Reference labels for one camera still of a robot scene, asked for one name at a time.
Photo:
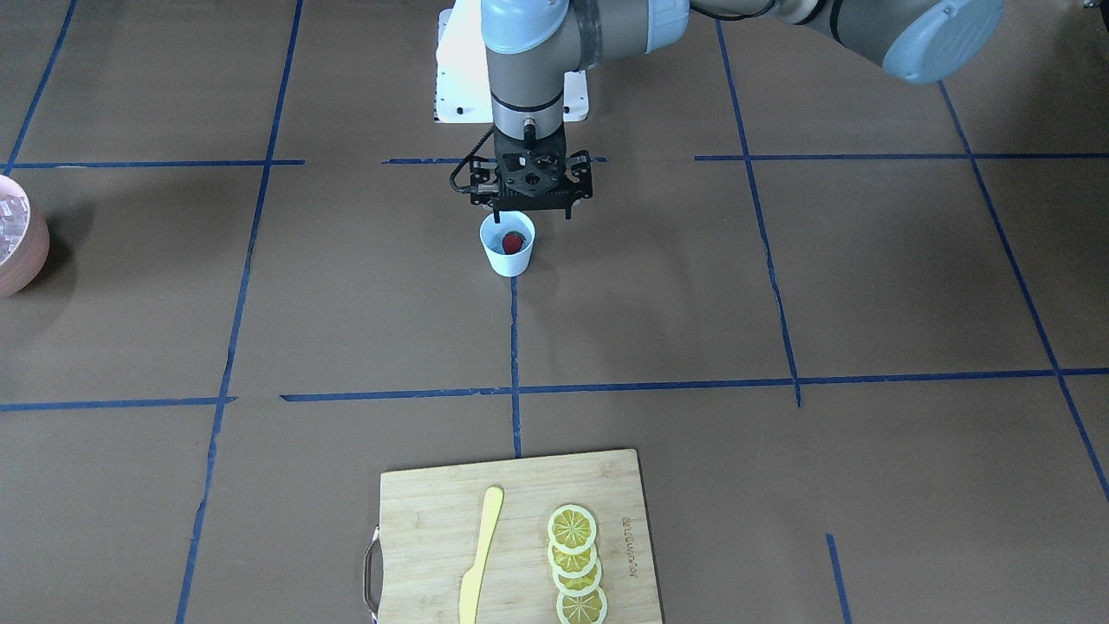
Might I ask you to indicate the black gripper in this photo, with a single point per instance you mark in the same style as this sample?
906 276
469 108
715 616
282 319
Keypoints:
582 176

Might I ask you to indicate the red strawberry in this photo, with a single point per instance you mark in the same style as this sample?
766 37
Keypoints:
513 242

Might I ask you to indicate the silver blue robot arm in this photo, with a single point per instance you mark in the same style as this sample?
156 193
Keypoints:
914 41

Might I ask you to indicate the light blue cup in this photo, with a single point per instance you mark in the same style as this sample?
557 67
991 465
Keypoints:
490 234

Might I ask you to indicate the clear ice cubes pile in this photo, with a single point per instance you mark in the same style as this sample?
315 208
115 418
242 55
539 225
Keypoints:
16 216

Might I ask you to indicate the lemon slice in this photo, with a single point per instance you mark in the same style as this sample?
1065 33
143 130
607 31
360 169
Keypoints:
572 565
590 607
572 529
580 585

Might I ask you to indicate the wooden cutting board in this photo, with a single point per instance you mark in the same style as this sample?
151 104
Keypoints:
433 523

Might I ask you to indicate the yellow plastic knife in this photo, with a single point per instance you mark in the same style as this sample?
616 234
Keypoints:
471 582

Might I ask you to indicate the pink bowl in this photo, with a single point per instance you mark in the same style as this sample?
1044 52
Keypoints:
29 259

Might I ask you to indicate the white pedestal column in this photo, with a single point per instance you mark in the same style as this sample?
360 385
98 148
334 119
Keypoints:
459 78

